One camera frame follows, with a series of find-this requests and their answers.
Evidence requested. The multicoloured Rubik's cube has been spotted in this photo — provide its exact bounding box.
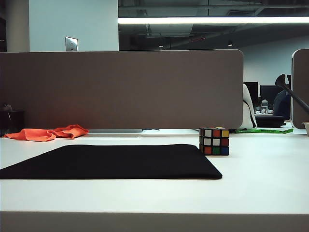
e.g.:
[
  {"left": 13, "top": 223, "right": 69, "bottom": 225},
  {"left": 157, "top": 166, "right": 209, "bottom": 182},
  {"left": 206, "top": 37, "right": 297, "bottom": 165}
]
[{"left": 199, "top": 126, "right": 230, "bottom": 156}]

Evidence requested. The black mouse pad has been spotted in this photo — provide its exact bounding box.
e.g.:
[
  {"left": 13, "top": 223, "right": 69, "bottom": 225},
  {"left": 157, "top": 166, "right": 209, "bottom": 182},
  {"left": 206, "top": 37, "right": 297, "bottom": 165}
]
[{"left": 0, "top": 144, "right": 223, "bottom": 180}]

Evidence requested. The grey desk divider panel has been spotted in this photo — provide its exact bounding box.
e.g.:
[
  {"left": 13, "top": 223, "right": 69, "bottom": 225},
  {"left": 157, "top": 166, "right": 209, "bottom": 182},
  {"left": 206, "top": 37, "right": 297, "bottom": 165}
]
[{"left": 0, "top": 49, "right": 244, "bottom": 130}]

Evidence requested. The computer monitor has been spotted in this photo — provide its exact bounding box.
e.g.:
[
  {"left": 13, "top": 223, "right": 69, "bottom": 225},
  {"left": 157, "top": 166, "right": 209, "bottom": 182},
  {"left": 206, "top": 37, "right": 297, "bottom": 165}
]
[
  {"left": 243, "top": 81, "right": 259, "bottom": 107},
  {"left": 260, "top": 85, "right": 284, "bottom": 107}
]

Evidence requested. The long ceiling light strip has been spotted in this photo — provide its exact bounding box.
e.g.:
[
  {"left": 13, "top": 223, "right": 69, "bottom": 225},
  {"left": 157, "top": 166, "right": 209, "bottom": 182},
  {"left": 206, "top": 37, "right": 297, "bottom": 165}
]
[{"left": 118, "top": 16, "right": 309, "bottom": 24}]

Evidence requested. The black round base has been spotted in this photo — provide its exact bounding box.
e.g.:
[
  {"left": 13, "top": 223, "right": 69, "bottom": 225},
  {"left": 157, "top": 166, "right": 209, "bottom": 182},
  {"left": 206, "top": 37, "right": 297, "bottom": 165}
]
[{"left": 254, "top": 115, "right": 287, "bottom": 128}]

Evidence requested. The orange cloth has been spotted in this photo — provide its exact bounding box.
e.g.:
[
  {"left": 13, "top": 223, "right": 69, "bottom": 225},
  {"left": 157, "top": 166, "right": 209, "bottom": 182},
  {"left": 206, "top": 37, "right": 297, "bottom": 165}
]
[{"left": 3, "top": 124, "right": 90, "bottom": 142}]

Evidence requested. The person in blue top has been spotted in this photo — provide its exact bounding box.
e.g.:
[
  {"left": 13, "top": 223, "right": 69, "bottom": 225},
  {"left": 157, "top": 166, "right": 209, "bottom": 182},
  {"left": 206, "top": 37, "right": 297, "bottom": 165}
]
[{"left": 273, "top": 91, "right": 292, "bottom": 120}]

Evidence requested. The black funnel-ended rod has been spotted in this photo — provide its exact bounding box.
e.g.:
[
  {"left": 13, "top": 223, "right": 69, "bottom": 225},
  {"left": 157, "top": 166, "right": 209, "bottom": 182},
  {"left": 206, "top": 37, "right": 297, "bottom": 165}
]
[{"left": 275, "top": 74, "right": 309, "bottom": 111}]

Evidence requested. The dark desk container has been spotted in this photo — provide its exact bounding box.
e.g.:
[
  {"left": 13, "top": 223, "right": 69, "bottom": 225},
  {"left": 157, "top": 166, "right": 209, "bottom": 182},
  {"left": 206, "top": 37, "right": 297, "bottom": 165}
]
[{"left": 0, "top": 110, "right": 26, "bottom": 136}]

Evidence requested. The brown divider with white rim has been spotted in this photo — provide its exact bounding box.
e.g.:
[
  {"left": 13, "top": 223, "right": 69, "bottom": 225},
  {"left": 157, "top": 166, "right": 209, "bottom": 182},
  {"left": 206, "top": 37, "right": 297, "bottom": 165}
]
[{"left": 291, "top": 48, "right": 309, "bottom": 130}]

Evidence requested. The white bag with black strap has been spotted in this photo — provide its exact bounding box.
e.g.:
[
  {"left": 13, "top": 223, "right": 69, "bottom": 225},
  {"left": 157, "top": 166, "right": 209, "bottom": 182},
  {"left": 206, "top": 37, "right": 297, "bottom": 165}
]
[{"left": 242, "top": 83, "right": 258, "bottom": 130}]

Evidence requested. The metal wall outlet plate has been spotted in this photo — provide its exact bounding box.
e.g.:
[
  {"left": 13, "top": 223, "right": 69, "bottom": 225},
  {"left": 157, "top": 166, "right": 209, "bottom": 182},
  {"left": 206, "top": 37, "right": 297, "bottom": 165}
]
[{"left": 65, "top": 36, "right": 79, "bottom": 52}]

